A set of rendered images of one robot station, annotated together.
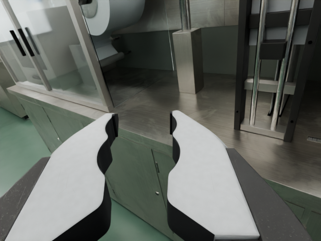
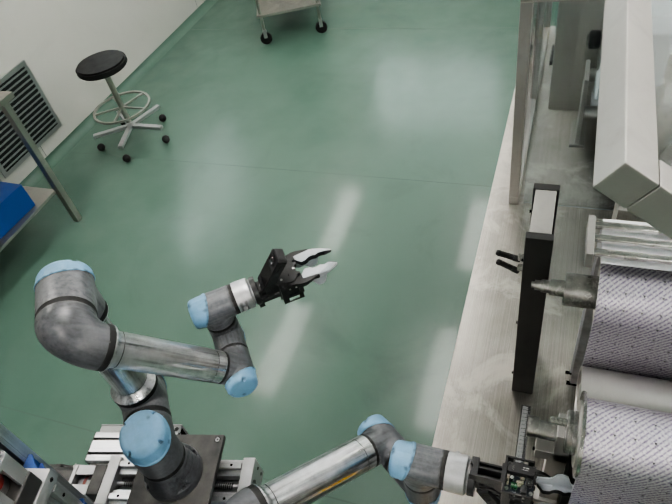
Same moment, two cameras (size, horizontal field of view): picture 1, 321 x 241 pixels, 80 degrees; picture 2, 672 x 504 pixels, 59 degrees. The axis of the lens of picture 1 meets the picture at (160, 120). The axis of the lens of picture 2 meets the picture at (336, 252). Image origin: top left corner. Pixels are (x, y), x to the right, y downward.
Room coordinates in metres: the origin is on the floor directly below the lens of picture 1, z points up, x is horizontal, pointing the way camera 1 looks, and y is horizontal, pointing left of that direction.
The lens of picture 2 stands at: (-0.13, -0.97, 2.25)
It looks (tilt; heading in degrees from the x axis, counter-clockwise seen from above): 45 degrees down; 75
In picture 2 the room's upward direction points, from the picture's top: 13 degrees counter-clockwise
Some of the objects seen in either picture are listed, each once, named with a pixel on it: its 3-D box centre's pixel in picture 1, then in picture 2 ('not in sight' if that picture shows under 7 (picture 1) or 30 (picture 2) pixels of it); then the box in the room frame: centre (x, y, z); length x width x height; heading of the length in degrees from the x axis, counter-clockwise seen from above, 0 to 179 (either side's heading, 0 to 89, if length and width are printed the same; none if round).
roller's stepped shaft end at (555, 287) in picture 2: not in sight; (547, 286); (0.42, -0.40, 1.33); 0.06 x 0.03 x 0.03; 137
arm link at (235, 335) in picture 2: not in sight; (228, 336); (-0.19, 0.01, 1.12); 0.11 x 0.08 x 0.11; 86
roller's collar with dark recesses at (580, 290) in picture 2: not in sight; (580, 290); (0.46, -0.44, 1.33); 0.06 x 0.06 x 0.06; 47
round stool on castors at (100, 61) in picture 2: not in sight; (122, 102); (-0.31, 3.07, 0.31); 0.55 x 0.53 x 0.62; 47
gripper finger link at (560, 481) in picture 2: not in sight; (562, 483); (0.27, -0.65, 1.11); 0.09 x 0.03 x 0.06; 146
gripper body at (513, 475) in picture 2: not in sight; (501, 482); (0.18, -0.60, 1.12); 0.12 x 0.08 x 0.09; 137
